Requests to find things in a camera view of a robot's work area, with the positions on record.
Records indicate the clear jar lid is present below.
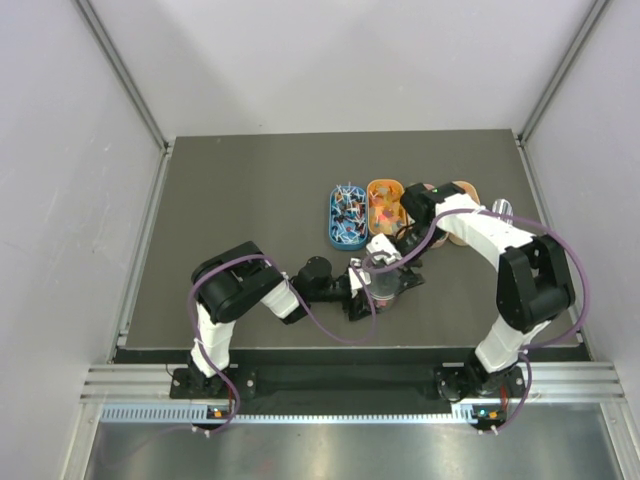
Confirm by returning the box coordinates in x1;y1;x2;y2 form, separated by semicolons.
369;270;400;296

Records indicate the clear plastic jar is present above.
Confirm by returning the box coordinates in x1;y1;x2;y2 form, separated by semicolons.
372;294;397;311

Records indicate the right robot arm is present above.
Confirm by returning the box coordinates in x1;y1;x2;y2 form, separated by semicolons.
397;183;575;396

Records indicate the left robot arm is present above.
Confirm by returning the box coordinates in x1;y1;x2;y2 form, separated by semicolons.
188;241;378;397

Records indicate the pink tray of star candies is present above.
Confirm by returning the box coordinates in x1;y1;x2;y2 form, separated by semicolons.
430;229;449;249

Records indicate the orange tray of candies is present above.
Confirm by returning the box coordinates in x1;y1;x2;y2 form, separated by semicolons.
366;179;408;236

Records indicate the blue tray of lollipops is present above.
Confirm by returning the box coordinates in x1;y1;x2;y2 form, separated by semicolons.
328;183;369;251

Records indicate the beige tray of gummies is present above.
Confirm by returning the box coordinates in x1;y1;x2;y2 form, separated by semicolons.
449;180;480;247

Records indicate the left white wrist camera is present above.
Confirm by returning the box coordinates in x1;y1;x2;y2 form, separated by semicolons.
347;258;371;297

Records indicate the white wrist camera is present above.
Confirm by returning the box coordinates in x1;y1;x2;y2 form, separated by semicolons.
366;233;402;266
347;258;371;297

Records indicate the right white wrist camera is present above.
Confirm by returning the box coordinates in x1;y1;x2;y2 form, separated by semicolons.
366;233;402;266

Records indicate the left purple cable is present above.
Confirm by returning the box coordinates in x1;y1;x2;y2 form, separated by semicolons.
186;255;379;434

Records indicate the purple cable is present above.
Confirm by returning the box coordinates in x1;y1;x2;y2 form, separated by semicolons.
360;210;591;434
186;255;379;434

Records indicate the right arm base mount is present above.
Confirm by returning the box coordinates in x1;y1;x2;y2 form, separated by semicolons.
433;364;526;403

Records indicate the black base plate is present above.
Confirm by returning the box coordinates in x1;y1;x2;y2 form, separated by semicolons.
169;363;481;415

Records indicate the slotted cable duct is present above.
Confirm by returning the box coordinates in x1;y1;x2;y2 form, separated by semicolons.
100;404;502;425

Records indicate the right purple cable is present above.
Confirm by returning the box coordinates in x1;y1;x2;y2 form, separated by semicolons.
360;210;591;434

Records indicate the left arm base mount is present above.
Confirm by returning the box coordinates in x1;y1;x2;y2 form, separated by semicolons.
164;363;235;400

